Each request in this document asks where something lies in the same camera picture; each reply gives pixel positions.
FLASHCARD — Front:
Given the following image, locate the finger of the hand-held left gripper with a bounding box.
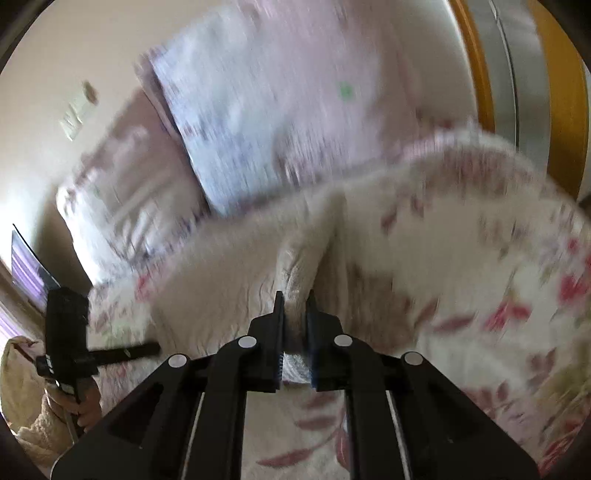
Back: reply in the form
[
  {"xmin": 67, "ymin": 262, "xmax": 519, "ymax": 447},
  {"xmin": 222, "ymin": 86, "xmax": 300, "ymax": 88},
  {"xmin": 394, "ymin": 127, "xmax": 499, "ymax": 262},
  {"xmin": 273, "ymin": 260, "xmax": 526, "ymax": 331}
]
[{"xmin": 90, "ymin": 340, "xmax": 161, "ymax": 364}]

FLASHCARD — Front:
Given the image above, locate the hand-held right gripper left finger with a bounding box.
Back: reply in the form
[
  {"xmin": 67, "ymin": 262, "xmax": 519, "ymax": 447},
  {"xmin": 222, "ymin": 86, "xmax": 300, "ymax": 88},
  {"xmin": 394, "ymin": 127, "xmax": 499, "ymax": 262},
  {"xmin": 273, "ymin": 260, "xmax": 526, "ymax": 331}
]
[{"xmin": 51, "ymin": 291, "xmax": 287, "ymax": 480}]

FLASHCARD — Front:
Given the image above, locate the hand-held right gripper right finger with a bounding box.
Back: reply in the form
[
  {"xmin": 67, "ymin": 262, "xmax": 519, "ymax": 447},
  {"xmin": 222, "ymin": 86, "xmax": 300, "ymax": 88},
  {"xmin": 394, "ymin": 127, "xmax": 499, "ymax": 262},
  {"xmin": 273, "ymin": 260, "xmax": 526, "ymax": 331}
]
[{"xmin": 305, "ymin": 290, "xmax": 541, "ymax": 480}]

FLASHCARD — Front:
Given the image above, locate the beige cable knit sweater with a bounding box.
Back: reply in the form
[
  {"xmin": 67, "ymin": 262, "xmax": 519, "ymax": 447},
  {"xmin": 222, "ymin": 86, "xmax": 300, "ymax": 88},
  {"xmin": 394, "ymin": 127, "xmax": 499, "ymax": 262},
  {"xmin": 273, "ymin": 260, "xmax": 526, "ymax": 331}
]
[{"xmin": 152, "ymin": 187, "xmax": 349, "ymax": 385}]

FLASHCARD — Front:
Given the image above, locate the person's left forearm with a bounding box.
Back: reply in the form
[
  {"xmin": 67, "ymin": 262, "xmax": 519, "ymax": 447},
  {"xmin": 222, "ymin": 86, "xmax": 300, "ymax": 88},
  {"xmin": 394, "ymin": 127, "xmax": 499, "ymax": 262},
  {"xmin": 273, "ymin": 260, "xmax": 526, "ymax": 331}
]
[{"xmin": 0, "ymin": 336, "xmax": 79, "ymax": 468}]

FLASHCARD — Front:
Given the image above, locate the person's left hand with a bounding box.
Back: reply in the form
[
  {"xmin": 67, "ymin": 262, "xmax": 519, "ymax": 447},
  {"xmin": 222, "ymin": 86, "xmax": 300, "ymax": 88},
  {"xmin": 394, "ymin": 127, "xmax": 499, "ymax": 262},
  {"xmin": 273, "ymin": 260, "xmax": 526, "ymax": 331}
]
[{"xmin": 48, "ymin": 375, "xmax": 102, "ymax": 431}]

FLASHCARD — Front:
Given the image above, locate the floral pillow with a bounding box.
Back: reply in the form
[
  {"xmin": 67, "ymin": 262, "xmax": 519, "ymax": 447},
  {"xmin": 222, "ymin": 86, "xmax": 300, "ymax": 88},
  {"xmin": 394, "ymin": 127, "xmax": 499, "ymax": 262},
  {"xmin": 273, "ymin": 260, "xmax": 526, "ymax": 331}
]
[
  {"xmin": 134, "ymin": 0, "xmax": 465, "ymax": 219},
  {"xmin": 55, "ymin": 88, "xmax": 211, "ymax": 288}
]

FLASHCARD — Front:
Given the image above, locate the floral bedsheet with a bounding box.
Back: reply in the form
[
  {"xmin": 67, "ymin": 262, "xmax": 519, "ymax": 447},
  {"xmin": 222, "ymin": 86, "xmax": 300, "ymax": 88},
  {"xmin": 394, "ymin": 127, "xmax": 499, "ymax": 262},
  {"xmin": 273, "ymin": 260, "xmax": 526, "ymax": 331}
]
[{"xmin": 85, "ymin": 122, "xmax": 591, "ymax": 480}]

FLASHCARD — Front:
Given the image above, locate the yellow wooden headboard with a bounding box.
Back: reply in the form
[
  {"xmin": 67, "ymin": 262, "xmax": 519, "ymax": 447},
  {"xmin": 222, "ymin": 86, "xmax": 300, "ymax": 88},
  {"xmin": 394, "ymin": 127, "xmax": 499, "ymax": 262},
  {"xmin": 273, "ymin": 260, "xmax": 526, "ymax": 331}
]
[{"xmin": 449, "ymin": 0, "xmax": 591, "ymax": 200}]

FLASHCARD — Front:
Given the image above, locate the dark screen on wall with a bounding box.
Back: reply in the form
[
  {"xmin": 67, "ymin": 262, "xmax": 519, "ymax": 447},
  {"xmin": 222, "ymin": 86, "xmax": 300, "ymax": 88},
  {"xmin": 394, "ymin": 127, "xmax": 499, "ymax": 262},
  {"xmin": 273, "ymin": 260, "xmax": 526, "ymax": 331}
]
[{"xmin": 9, "ymin": 224, "xmax": 62, "ymax": 315}]

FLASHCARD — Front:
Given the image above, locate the white wall switch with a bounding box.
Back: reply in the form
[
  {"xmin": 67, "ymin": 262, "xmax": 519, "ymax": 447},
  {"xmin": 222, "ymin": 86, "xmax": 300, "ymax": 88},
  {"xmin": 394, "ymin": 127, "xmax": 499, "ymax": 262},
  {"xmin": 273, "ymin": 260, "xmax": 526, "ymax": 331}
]
[{"xmin": 58, "ymin": 80, "xmax": 100, "ymax": 142}]

